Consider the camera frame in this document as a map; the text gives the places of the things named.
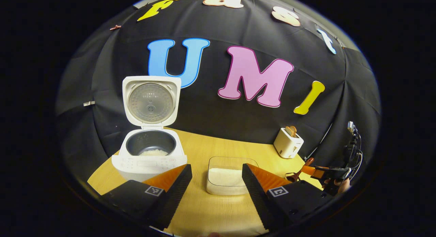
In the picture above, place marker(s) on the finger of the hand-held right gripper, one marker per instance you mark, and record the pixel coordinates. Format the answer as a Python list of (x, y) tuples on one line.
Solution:
[(311, 171)]

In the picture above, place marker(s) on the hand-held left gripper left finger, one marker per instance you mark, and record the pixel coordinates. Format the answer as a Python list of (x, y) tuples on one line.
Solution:
[(170, 199)]

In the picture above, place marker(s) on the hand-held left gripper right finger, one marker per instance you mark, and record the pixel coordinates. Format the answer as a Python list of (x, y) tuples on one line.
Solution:
[(259, 196)]

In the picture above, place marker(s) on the brown wooden spoon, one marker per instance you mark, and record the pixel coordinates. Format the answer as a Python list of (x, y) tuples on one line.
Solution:
[(303, 169)]

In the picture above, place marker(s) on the white rice heap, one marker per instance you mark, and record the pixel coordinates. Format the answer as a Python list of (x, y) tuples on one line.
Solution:
[(154, 152), (224, 177)]

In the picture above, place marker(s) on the white rice cooker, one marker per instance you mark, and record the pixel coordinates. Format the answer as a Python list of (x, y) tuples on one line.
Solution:
[(150, 165)]

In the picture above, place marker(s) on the clear plastic rice container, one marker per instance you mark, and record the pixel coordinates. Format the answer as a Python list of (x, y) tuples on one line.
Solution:
[(214, 162)]

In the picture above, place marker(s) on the white toaster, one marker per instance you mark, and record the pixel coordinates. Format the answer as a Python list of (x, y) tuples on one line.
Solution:
[(287, 145)]

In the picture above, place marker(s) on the brown toast slice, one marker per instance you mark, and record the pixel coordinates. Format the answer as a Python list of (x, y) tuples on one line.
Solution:
[(291, 130)]

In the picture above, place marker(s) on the black backdrop cloth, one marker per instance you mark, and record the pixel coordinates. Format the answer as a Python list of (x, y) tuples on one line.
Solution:
[(218, 117)]

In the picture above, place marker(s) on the silver cloth clip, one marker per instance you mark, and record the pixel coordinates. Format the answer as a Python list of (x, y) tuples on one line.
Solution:
[(89, 103)]

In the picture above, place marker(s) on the copper cloth clip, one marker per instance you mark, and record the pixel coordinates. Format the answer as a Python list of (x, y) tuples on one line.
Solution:
[(115, 27)]

